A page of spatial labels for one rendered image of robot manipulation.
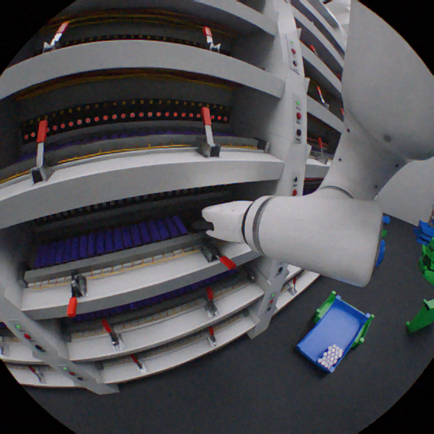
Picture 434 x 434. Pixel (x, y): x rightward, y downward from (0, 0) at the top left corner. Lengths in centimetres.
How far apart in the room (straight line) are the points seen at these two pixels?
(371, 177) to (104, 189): 33
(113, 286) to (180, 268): 13
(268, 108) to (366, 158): 29
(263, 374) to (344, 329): 41
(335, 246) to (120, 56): 33
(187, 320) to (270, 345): 46
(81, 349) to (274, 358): 68
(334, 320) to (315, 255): 76
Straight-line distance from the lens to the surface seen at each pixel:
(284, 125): 40
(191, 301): 49
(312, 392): 81
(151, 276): 32
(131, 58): 28
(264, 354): 80
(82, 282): 34
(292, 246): 17
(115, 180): 24
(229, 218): 23
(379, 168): 22
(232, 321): 68
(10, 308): 44
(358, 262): 15
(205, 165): 26
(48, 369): 83
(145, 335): 47
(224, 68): 33
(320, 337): 87
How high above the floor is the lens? 72
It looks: 21 degrees down
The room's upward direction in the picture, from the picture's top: straight up
